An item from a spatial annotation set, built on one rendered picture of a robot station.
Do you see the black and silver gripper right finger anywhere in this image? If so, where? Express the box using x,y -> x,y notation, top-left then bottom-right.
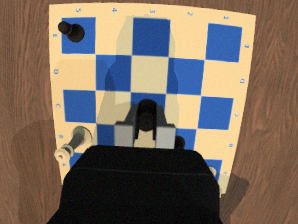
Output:
153,105 -> 176,149

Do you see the white chess piece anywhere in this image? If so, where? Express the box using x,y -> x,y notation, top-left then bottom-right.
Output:
54,126 -> 92,163
208,166 -> 222,197

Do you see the blue and cream chessboard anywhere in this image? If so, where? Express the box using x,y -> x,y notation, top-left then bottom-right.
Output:
49,3 -> 256,194

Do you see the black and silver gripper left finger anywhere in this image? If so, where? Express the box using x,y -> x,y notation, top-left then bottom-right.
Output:
114,104 -> 141,147

